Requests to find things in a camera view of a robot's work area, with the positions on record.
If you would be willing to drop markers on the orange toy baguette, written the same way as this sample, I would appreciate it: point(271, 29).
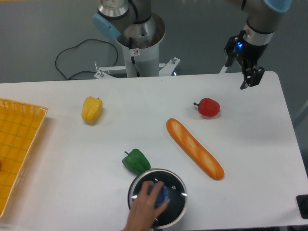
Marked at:
point(191, 146)

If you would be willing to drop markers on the person's hand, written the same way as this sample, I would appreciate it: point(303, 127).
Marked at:
point(143, 213)

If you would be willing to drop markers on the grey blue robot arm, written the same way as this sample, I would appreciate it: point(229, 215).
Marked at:
point(263, 16)

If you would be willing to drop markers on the black object at table edge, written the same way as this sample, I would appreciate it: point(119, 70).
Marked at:
point(302, 202)

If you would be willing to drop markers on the green toy bell pepper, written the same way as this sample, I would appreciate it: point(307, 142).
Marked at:
point(136, 162)

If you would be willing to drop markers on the yellow plastic basket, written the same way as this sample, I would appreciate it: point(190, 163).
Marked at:
point(19, 126)

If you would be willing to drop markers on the glass lid with blue knob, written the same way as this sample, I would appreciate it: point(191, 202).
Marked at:
point(175, 199)

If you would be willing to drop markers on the yellow toy bell pepper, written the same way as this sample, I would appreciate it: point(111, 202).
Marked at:
point(92, 109)

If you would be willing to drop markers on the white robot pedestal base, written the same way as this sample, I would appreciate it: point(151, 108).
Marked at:
point(140, 46)

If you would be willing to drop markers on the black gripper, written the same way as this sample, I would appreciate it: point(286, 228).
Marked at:
point(247, 48)

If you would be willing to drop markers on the red toy bell pepper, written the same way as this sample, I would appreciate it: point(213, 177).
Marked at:
point(208, 107)

